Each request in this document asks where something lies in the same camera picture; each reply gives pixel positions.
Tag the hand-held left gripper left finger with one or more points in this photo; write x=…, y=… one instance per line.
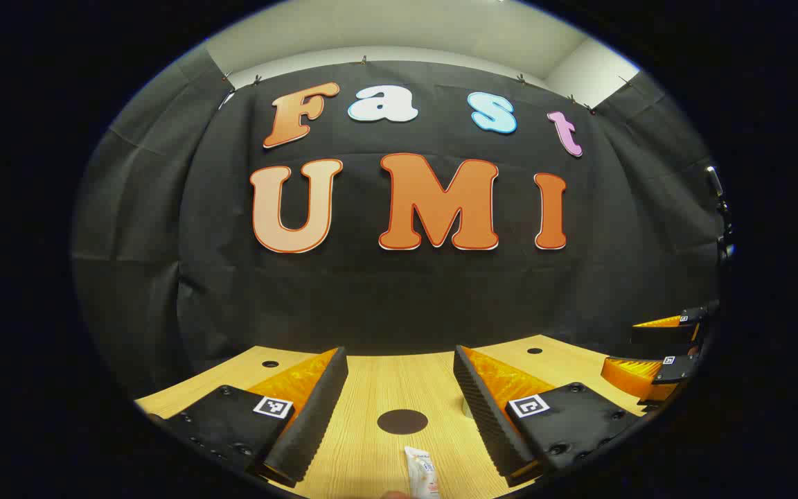
x=312, y=416

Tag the wooden desktop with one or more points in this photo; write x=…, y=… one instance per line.
x=371, y=395

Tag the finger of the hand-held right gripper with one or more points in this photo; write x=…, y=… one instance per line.
x=662, y=333
x=638, y=378

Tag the white toothpaste tube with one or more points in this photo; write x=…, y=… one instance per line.
x=421, y=471

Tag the dark brown round coaster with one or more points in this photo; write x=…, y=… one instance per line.
x=402, y=421

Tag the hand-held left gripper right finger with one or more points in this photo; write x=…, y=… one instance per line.
x=485, y=416

